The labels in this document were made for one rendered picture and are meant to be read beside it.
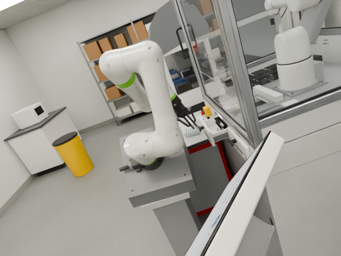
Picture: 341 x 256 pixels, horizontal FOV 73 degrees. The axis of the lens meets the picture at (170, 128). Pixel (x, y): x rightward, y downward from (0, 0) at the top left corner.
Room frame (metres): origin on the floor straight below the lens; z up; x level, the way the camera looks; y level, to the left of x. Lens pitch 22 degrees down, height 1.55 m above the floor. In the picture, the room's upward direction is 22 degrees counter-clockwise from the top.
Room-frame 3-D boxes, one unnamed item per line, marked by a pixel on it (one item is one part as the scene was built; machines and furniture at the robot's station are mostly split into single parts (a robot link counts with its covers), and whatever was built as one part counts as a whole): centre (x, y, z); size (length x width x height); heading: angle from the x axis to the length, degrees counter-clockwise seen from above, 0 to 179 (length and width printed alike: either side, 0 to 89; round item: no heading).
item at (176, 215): (1.17, 0.16, 0.38); 0.30 x 0.30 x 0.76; 84
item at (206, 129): (1.40, -0.22, 0.87); 0.29 x 0.02 x 0.11; 178
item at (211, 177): (1.82, -0.04, 0.38); 0.62 x 0.58 x 0.76; 178
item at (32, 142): (4.55, 2.35, 0.61); 1.15 x 0.72 x 1.22; 174
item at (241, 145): (1.08, -0.31, 0.87); 0.29 x 0.02 x 0.11; 178
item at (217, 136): (1.39, -0.43, 0.86); 0.40 x 0.26 x 0.06; 88
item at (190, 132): (1.68, -0.15, 0.78); 0.12 x 0.08 x 0.04; 72
